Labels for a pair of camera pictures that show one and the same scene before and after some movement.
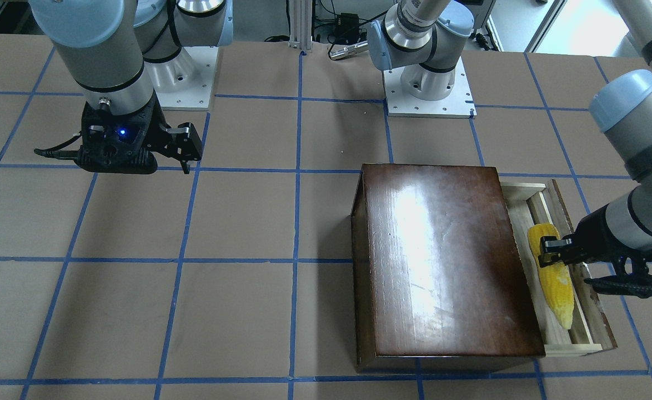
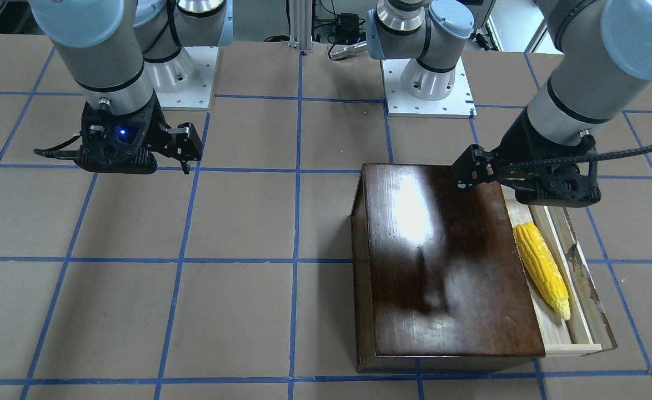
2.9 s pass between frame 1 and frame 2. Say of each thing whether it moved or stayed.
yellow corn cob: moved
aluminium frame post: stayed
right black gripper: stayed
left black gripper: moved
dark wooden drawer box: stayed
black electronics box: stayed
